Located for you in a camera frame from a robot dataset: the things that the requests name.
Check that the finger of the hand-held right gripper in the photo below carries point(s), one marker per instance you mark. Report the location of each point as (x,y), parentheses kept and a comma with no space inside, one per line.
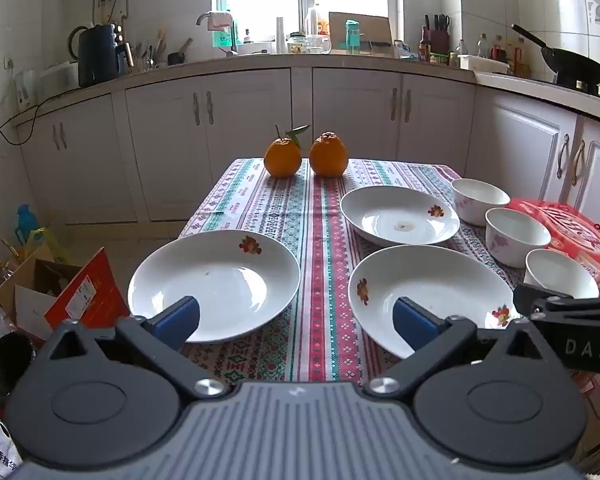
(570,304)

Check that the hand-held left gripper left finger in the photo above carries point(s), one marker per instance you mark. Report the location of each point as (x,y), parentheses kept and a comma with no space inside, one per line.
(177,320)

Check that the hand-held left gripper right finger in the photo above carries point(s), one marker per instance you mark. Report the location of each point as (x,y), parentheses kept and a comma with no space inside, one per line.
(415,325)

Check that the white bowl with pink flowers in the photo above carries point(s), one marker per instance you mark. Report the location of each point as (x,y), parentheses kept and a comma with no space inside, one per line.
(560,275)
(477,200)
(515,235)

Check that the white plate with fruit print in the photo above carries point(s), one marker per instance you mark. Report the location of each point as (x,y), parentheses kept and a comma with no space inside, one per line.
(440,280)
(230,285)
(380,215)

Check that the red cardboard box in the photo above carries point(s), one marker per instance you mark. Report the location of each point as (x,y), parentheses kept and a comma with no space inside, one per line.
(92,290)

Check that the patterned tablecloth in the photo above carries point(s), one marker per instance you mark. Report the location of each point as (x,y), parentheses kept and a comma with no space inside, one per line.
(320,240)

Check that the yellow-green bag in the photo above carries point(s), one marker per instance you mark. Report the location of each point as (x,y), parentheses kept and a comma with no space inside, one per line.
(47,242)

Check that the brown cardboard box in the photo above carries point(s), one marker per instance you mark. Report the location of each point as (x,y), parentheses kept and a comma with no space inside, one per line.
(25,300)

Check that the white kitchen cabinets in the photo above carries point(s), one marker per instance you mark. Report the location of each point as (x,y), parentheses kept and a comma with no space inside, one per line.
(250,160)

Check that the black trash bin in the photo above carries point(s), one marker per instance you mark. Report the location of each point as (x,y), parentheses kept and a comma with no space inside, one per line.
(5,365)

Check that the orange without leaf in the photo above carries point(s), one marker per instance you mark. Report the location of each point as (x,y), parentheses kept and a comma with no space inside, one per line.
(328,155)

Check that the orange with green leaf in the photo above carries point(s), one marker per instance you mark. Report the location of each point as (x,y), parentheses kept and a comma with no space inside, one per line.
(282,157)

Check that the black wok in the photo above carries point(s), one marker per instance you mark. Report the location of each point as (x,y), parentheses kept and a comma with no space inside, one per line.
(577,65)

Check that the white plastic tray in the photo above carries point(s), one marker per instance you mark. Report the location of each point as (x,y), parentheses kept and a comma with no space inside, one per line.
(482,63)

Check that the clear glass bottle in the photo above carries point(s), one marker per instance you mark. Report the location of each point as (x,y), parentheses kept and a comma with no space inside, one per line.
(483,47)

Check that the black mortar with pestle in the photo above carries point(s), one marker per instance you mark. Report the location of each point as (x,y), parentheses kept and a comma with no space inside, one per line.
(177,56)

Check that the utensil holder with chopsticks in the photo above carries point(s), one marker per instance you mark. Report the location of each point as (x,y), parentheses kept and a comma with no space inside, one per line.
(147,57)

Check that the white countertop appliance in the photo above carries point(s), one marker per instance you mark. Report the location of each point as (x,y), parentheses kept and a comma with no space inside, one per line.
(60,80)

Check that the beige kitchen countertop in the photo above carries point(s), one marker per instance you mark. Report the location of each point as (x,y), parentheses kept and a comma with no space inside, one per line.
(360,61)

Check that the dark blue air fryer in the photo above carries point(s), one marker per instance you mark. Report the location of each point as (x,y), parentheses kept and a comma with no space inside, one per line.
(100,55)

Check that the dark sauce bottle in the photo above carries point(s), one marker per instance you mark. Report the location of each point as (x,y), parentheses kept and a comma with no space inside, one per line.
(423,47)

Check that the white plastic jug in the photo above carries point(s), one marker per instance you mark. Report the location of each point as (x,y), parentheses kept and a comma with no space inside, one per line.
(25,87)

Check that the red knife block with knives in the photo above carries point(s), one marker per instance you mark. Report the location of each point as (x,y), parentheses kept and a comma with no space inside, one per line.
(437,40)

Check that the green dish soap bottle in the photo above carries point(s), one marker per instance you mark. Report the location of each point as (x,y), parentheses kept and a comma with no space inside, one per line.
(225,35)

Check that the glass mug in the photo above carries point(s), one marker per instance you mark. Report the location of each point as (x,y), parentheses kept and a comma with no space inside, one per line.
(319,45)

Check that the teal drinking bottle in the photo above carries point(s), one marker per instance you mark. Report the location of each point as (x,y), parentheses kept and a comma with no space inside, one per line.
(352,35)

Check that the brown cardboard sheet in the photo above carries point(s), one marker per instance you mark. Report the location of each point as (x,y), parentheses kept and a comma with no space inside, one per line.
(375,27)

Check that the pink dish cloth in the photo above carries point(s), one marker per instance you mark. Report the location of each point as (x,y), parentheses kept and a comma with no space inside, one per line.
(219,20)

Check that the stack of clear plastic cups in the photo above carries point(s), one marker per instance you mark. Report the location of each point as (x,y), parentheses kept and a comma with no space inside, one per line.
(280,35)

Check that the metal faucet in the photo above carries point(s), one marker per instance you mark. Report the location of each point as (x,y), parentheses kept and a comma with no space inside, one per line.
(202,16)

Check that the plastic oil bottle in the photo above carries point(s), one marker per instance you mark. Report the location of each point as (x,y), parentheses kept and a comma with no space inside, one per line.
(315,20)

